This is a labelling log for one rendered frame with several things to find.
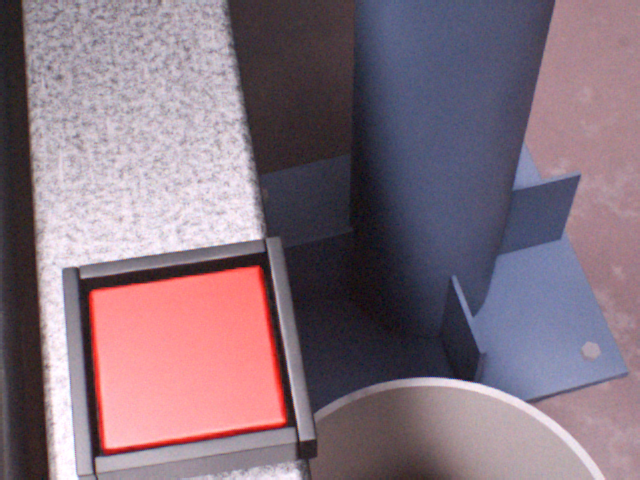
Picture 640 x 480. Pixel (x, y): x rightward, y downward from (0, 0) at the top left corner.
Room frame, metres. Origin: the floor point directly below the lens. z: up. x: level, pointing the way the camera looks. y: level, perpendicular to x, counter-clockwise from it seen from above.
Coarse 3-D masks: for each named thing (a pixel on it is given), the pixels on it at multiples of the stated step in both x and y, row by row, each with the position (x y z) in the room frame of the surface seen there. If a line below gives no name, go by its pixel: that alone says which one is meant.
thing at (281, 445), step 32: (160, 256) 0.21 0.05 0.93; (192, 256) 0.21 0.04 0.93; (224, 256) 0.21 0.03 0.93; (256, 256) 0.21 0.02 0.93; (64, 288) 0.20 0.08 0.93; (96, 288) 0.21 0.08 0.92; (288, 288) 0.20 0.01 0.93; (288, 320) 0.19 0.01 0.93; (288, 352) 0.18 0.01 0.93; (288, 384) 0.17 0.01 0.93; (96, 448) 0.15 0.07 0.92; (160, 448) 0.14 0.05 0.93; (192, 448) 0.14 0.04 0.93; (224, 448) 0.14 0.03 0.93; (256, 448) 0.14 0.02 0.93; (288, 448) 0.14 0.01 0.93
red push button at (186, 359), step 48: (144, 288) 0.20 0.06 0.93; (192, 288) 0.20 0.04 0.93; (240, 288) 0.20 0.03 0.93; (96, 336) 0.18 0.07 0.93; (144, 336) 0.18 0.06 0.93; (192, 336) 0.18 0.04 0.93; (240, 336) 0.18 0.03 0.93; (96, 384) 0.17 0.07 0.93; (144, 384) 0.17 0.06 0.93; (192, 384) 0.17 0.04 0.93; (240, 384) 0.17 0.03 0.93; (144, 432) 0.15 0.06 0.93; (192, 432) 0.15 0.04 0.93; (240, 432) 0.15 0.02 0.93
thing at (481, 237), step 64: (384, 0) 0.67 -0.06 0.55; (448, 0) 0.64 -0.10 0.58; (512, 0) 0.64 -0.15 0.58; (384, 64) 0.67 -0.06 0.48; (448, 64) 0.64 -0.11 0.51; (512, 64) 0.65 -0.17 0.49; (384, 128) 0.66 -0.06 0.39; (448, 128) 0.64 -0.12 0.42; (512, 128) 0.66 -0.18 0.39; (320, 192) 0.84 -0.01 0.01; (384, 192) 0.66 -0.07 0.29; (448, 192) 0.64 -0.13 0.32; (512, 192) 0.75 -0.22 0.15; (320, 256) 0.69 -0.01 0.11; (384, 256) 0.66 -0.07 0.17; (448, 256) 0.64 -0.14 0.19; (512, 256) 0.74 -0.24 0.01; (320, 320) 0.66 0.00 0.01; (384, 320) 0.65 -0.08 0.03; (448, 320) 0.63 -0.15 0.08; (512, 320) 0.66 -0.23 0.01; (576, 320) 0.66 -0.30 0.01; (320, 384) 0.58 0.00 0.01; (512, 384) 0.58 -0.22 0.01; (576, 384) 0.58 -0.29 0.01
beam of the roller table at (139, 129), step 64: (64, 0) 0.34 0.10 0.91; (128, 0) 0.34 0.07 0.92; (192, 0) 0.34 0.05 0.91; (64, 64) 0.31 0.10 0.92; (128, 64) 0.31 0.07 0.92; (192, 64) 0.31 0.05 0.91; (64, 128) 0.28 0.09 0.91; (128, 128) 0.28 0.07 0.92; (192, 128) 0.28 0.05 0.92; (64, 192) 0.25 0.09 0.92; (128, 192) 0.25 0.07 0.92; (192, 192) 0.25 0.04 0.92; (256, 192) 0.25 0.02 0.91; (64, 256) 0.22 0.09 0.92; (128, 256) 0.22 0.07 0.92; (64, 320) 0.20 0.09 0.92; (64, 384) 0.17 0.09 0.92; (64, 448) 0.15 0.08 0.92
